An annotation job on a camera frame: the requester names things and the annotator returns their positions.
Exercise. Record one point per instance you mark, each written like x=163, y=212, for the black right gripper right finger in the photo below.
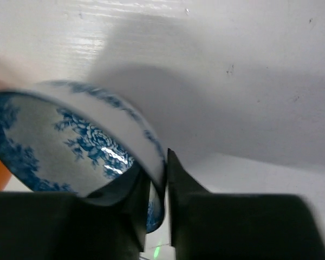
x=206, y=225

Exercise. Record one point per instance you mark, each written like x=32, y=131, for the blue floral bowl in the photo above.
x=76, y=137

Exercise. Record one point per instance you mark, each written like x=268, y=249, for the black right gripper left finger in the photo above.
x=108, y=224

